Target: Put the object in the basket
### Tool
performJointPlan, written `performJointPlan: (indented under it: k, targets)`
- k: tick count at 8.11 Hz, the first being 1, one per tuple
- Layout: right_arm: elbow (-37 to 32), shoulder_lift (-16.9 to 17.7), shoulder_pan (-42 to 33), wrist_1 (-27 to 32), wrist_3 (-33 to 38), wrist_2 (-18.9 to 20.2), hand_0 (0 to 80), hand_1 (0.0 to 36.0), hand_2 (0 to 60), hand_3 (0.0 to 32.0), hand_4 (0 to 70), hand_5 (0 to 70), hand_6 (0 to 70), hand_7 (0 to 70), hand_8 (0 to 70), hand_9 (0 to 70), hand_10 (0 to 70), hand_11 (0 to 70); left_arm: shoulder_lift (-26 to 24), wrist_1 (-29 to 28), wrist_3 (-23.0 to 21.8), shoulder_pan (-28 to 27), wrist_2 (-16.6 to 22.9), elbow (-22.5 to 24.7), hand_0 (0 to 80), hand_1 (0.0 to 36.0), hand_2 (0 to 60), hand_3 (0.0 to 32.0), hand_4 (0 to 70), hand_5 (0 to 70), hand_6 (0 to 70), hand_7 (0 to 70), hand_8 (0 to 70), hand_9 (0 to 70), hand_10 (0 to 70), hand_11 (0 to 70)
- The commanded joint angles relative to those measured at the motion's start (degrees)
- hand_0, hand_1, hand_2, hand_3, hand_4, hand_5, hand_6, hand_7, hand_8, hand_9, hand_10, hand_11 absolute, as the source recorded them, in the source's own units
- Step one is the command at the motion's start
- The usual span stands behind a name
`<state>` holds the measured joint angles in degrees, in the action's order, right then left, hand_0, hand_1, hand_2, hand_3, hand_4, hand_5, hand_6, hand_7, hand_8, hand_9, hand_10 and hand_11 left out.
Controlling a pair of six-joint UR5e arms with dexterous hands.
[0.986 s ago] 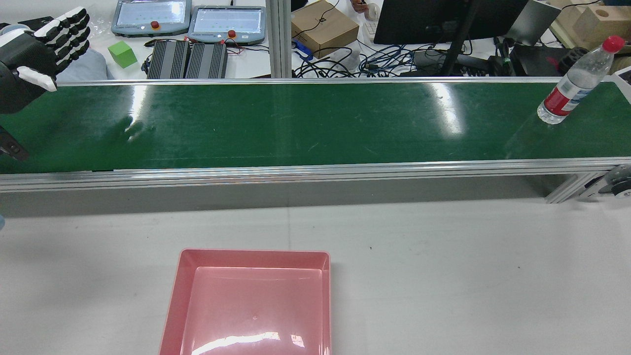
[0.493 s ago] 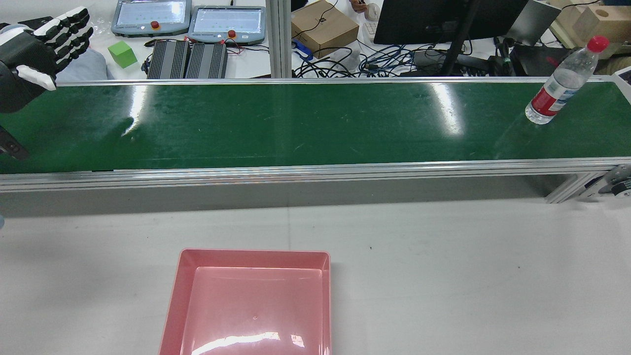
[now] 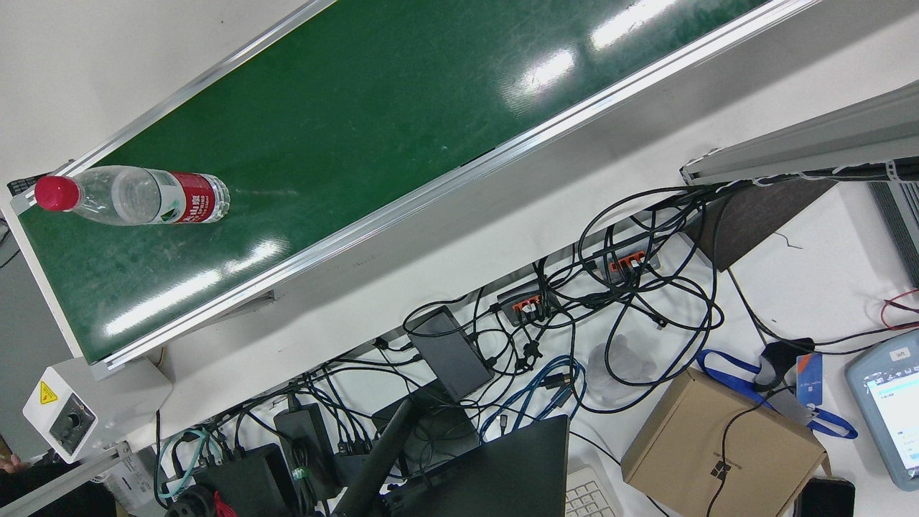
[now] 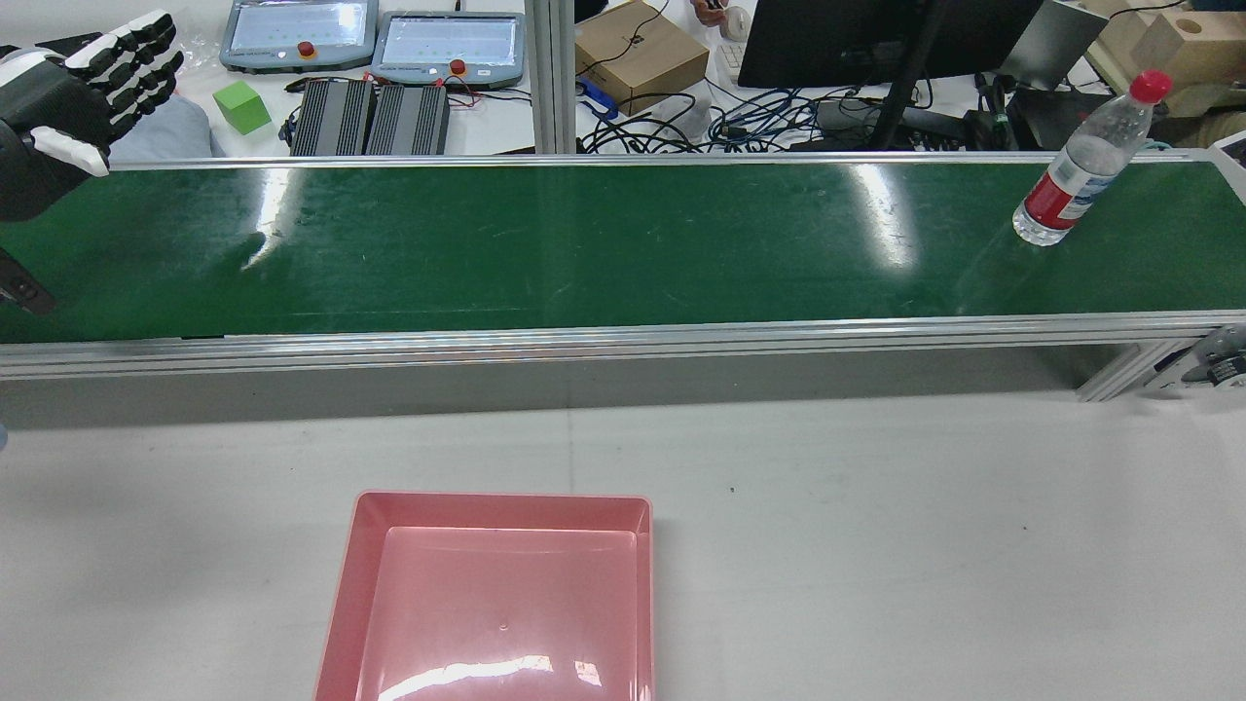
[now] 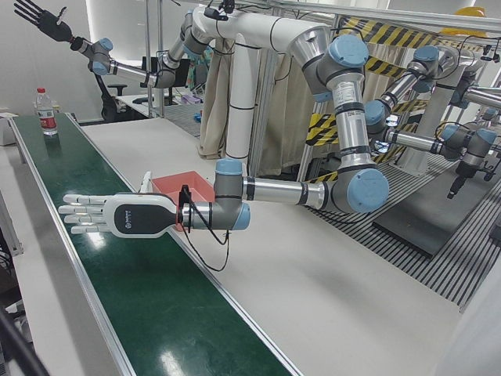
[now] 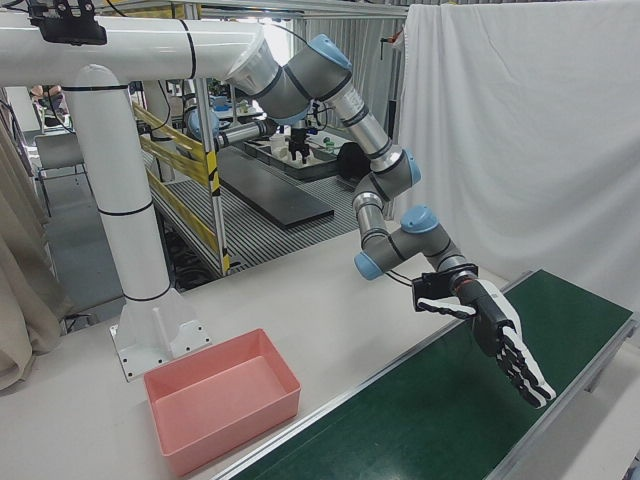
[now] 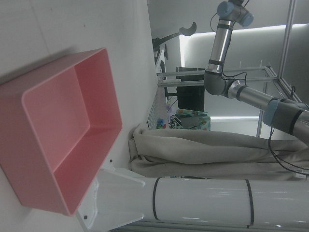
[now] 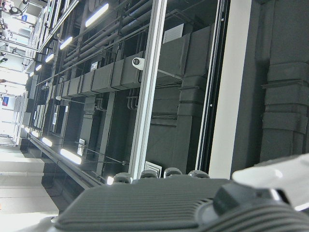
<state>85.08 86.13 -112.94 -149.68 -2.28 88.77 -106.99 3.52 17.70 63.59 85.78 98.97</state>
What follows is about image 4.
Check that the green cube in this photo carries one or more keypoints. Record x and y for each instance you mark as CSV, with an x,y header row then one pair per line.
x,y
241,107

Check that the pink plastic basket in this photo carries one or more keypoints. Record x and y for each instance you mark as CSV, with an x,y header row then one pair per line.
x,y
506,604

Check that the bare hand of bystander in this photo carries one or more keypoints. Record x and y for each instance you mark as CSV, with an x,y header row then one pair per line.
x,y
709,10

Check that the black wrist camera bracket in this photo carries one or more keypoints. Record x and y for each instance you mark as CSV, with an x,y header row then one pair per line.
x,y
19,282

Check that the grey robot teach pendant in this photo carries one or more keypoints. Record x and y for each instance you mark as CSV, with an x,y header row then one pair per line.
x,y
292,29
448,44

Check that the black finned controller box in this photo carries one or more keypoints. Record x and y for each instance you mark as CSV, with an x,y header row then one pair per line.
x,y
331,117
409,122

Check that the grey conveyor motor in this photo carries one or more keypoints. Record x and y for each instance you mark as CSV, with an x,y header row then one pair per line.
x,y
1212,358

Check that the wooden block with hole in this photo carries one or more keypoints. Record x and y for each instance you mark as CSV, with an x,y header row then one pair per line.
x,y
1202,58

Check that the black computer monitor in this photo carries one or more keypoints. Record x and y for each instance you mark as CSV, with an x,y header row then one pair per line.
x,y
837,39

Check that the white keyboard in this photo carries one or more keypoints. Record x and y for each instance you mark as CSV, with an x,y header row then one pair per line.
x,y
730,60

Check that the brown cardboard box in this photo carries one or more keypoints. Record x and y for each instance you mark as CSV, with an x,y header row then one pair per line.
x,y
638,54

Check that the aluminium profile post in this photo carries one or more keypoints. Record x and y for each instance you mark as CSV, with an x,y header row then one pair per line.
x,y
550,78

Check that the grey metal panel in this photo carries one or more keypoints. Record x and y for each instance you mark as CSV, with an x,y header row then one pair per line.
x,y
1056,39

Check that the green belt conveyor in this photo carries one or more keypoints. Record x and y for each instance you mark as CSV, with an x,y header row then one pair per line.
x,y
584,253

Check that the clear water bottle red cap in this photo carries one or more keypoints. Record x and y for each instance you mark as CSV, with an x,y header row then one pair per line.
x,y
1081,166

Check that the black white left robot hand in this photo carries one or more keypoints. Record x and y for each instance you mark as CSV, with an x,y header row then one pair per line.
x,y
49,107

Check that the blue grey cloth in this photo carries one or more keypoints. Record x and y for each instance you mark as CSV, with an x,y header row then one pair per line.
x,y
165,131

